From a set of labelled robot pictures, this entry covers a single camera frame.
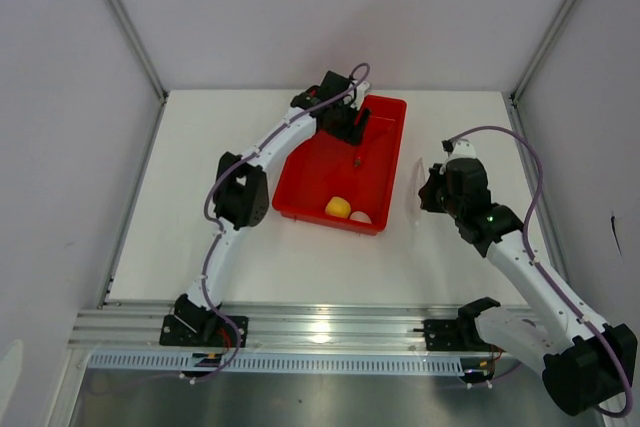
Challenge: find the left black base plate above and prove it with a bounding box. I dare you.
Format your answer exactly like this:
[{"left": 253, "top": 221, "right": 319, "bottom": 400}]
[{"left": 159, "top": 315, "right": 249, "bottom": 348}]

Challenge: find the purple cable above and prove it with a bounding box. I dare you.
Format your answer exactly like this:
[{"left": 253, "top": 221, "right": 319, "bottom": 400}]
[
  {"left": 177, "top": 63, "right": 372, "bottom": 387},
  {"left": 442, "top": 125, "right": 629, "bottom": 417}
]

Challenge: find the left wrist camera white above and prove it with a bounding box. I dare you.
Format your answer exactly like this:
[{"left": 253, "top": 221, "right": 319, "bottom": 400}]
[{"left": 352, "top": 81, "right": 371, "bottom": 100}]

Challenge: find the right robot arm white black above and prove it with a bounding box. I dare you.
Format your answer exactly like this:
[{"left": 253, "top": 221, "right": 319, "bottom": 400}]
[{"left": 418, "top": 157, "right": 638, "bottom": 417}]

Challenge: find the clear zip top bag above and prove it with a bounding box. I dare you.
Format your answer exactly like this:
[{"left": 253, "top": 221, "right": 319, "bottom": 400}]
[{"left": 407, "top": 157, "right": 426, "bottom": 226}]

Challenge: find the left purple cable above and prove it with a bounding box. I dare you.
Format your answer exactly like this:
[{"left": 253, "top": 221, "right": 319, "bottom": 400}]
[{"left": 177, "top": 63, "right": 372, "bottom": 387}]

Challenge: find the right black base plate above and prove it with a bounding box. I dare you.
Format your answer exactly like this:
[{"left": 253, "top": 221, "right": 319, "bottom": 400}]
[{"left": 414, "top": 319, "right": 491, "bottom": 352}]

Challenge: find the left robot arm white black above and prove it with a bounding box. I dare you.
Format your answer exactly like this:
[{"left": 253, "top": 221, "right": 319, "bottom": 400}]
[{"left": 160, "top": 63, "right": 371, "bottom": 347}]

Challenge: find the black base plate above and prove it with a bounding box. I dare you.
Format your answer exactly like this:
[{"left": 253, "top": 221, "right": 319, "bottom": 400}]
[
  {"left": 159, "top": 315, "right": 249, "bottom": 348},
  {"left": 414, "top": 319, "right": 491, "bottom": 352}
]

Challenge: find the right aluminium frame post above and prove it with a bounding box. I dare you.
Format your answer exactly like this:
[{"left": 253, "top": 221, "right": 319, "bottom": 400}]
[{"left": 509, "top": 0, "right": 581, "bottom": 106}]

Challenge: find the aluminium mounting rail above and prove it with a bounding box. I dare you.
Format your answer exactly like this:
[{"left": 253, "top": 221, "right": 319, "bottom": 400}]
[{"left": 68, "top": 303, "right": 458, "bottom": 355}]

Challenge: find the red chili pepper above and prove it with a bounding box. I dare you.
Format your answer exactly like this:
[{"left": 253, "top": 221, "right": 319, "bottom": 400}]
[{"left": 353, "top": 145, "right": 365, "bottom": 168}]

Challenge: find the slotted cable duct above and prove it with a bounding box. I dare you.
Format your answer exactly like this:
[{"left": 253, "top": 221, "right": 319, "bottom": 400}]
[{"left": 88, "top": 350, "right": 491, "bottom": 377}]

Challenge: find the left aluminium frame post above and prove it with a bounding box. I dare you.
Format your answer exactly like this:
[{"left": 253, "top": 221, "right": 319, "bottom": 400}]
[{"left": 74, "top": 0, "right": 169, "bottom": 103}]

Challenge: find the red plastic tray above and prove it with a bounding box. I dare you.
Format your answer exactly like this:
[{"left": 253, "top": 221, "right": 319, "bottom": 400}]
[{"left": 272, "top": 94, "right": 407, "bottom": 236}]

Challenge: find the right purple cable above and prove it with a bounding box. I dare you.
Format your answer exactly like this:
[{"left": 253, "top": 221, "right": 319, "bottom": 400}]
[{"left": 442, "top": 125, "right": 629, "bottom": 417}]

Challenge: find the yellow bell pepper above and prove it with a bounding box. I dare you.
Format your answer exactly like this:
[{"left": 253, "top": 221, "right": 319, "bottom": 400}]
[{"left": 325, "top": 196, "right": 351, "bottom": 218}]

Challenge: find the aluminium frame post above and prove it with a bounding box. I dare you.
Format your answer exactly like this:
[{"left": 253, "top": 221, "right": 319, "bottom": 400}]
[
  {"left": 509, "top": 0, "right": 581, "bottom": 106},
  {"left": 74, "top": 0, "right": 169, "bottom": 103}
]

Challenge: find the pale egg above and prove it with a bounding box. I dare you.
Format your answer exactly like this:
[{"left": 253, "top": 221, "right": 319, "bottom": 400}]
[{"left": 349, "top": 211, "right": 372, "bottom": 224}]

